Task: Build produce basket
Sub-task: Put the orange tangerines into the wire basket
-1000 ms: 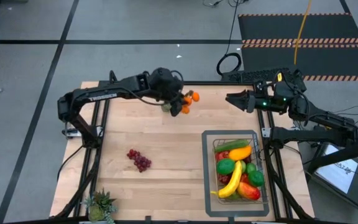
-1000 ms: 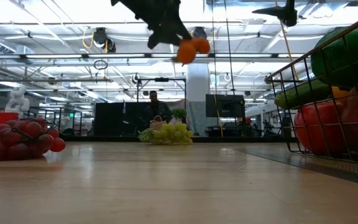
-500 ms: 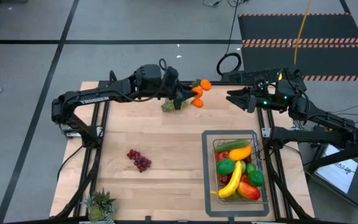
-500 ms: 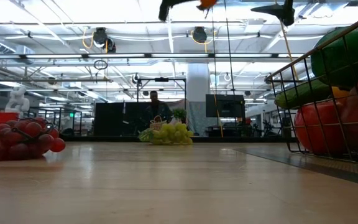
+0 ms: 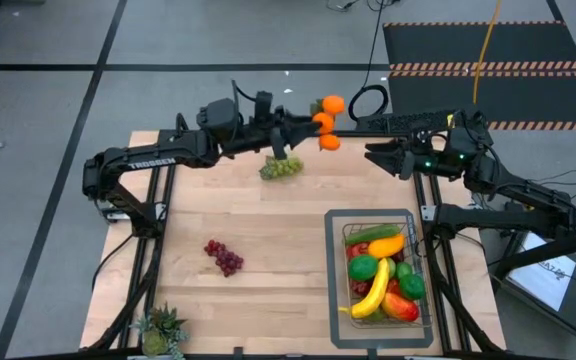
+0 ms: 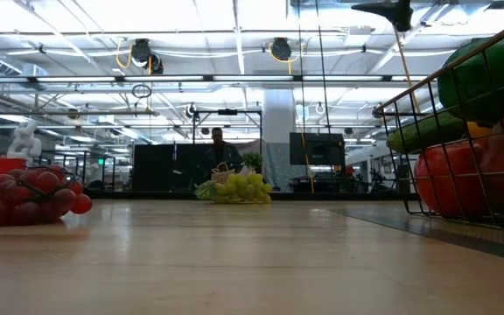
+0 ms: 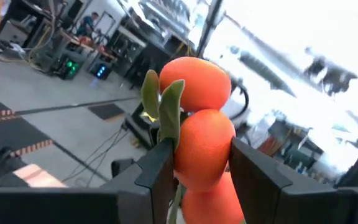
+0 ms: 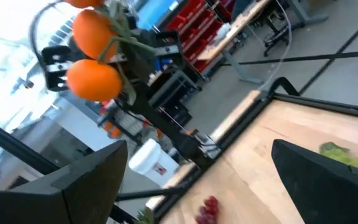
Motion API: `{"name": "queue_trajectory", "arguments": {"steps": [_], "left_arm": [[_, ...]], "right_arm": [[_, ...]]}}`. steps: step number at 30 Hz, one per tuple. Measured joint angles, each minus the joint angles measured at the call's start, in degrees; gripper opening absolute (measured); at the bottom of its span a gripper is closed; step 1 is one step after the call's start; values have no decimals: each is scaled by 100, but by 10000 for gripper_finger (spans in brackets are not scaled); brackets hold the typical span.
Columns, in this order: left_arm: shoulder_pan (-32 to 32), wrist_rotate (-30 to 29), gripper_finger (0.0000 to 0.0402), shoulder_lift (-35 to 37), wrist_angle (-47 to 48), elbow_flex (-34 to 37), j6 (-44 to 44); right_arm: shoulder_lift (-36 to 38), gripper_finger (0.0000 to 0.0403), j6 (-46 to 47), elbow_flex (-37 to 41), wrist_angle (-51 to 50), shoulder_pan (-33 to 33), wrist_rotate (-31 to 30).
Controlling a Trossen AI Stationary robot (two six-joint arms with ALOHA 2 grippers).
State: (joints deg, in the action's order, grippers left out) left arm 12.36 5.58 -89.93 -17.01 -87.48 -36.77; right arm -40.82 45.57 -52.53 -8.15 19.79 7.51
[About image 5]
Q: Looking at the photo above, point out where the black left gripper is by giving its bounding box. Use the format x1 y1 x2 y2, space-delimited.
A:
240 110 323 161

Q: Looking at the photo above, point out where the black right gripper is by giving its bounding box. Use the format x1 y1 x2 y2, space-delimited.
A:
364 140 465 182

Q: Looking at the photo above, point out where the orange tangerine cluster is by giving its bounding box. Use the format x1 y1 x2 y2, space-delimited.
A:
309 94 347 152

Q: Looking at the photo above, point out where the green grape bunch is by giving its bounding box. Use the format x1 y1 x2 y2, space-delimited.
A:
259 155 305 182

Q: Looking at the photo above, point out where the green cucumber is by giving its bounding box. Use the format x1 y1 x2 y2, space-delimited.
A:
344 223 402 247

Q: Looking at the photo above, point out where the yellow oval fruit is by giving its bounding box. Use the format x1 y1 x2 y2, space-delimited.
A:
367 233 407 260

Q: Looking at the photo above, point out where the large green lime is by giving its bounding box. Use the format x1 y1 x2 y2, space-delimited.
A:
347 253 380 282
398 273 427 302

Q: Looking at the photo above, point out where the yellow banana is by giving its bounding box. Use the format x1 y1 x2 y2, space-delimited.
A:
338 257 392 320

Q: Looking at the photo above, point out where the red grape bunch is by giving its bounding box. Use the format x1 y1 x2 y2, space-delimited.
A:
204 239 245 278

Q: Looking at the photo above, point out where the red and orange mango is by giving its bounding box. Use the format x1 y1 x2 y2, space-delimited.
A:
381 291 421 323

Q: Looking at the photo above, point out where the grey mat with dark border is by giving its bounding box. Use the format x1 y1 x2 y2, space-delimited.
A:
323 208 435 350

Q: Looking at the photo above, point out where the black hazard-striped floor mat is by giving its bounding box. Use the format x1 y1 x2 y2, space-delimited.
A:
381 19 576 132

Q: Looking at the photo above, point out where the black stand beam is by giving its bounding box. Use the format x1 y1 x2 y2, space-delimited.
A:
490 219 576 351

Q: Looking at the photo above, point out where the green succulent plant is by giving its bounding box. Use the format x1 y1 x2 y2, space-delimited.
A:
131 302 192 360

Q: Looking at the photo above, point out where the black aluminium table frame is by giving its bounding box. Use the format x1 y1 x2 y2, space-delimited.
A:
85 112 507 360

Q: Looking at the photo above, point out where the black perforated bracket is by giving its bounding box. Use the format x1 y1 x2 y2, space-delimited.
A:
355 108 452 134

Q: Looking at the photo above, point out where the black coiled hanging cable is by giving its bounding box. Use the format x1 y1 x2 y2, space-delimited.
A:
346 0 391 123

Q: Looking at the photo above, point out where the gold wire basket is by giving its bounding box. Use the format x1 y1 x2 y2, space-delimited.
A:
341 221 433 330

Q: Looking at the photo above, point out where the black cable bundle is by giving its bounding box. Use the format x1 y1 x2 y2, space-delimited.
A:
325 0 402 13

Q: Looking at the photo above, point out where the yellow hanging cable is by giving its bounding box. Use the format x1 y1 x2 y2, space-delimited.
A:
471 0 504 105

